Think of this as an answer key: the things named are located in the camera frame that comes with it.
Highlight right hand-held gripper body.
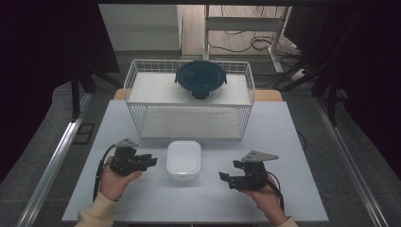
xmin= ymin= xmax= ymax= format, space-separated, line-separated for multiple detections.
xmin=228 ymin=149 xmax=280 ymax=192

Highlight white rectangular plastic container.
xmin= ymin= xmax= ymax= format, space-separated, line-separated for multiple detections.
xmin=166 ymin=140 xmax=202 ymax=182

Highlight round container with dark lid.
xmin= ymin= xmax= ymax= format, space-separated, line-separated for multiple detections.
xmin=174 ymin=60 xmax=228 ymax=102

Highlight white wire shelf rack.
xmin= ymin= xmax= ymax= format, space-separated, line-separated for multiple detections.
xmin=123 ymin=59 xmax=256 ymax=142

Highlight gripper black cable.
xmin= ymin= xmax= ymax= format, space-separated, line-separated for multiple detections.
xmin=92 ymin=144 xmax=117 ymax=202
xmin=266 ymin=171 xmax=286 ymax=213

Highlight black floor cables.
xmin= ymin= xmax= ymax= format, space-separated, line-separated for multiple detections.
xmin=209 ymin=4 xmax=302 ymax=61

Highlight wooden table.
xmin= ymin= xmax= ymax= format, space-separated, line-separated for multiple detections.
xmin=113 ymin=88 xmax=284 ymax=103

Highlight aluminium rail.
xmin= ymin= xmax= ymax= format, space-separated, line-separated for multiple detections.
xmin=15 ymin=92 xmax=95 ymax=227
xmin=313 ymin=96 xmax=391 ymax=227

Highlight person's left hand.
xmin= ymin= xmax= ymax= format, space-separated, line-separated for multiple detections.
xmin=98 ymin=156 xmax=144 ymax=202

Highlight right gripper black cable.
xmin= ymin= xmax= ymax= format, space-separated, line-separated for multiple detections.
xmin=266 ymin=171 xmax=286 ymax=213

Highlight dark curtain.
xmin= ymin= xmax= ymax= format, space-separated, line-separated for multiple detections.
xmin=0 ymin=0 xmax=121 ymax=184
xmin=284 ymin=0 xmax=401 ymax=182

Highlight person's right hand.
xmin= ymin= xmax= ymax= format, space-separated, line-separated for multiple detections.
xmin=242 ymin=174 xmax=290 ymax=227

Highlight white cabinet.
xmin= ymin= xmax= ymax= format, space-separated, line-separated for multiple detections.
xmin=98 ymin=4 xmax=183 ymax=52

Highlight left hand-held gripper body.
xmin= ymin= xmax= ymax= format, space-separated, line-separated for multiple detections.
xmin=109 ymin=137 xmax=149 ymax=177

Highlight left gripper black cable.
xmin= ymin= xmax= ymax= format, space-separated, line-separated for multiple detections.
xmin=92 ymin=144 xmax=117 ymax=202

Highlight black metal stand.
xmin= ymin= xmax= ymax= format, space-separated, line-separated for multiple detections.
xmin=273 ymin=9 xmax=349 ymax=128
xmin=70 ymin=61 xmax=125 ymax=123

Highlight white metal desk frame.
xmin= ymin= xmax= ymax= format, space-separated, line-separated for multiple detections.
xmin=202 ymin=4 xmax=293 ymax=75

